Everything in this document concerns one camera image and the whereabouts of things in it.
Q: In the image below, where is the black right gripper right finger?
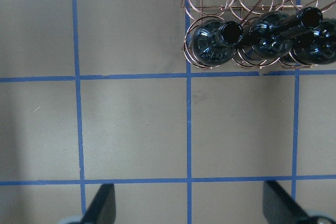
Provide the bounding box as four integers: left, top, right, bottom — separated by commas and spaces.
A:
262, 180, 315, 224

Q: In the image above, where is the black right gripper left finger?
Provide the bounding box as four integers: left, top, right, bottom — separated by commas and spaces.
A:
79, 184, 116, 224

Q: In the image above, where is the dark wine bottle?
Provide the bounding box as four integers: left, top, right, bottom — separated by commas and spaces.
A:
246, 7, 323, 59

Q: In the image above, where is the dark bottle in basket rear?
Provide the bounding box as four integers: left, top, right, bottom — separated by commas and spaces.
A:
292, 18, 335, 65

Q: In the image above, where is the dark bottle in basket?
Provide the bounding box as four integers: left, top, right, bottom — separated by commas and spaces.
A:
191, 18, 244, 67
292, 18, 335, 65

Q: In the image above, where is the dark bottle in basket front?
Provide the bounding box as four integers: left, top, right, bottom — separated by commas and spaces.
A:
191, 18, 244, 67

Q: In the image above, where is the copper wire wine basket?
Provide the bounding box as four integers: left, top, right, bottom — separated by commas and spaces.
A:
181, 0, 336, 70

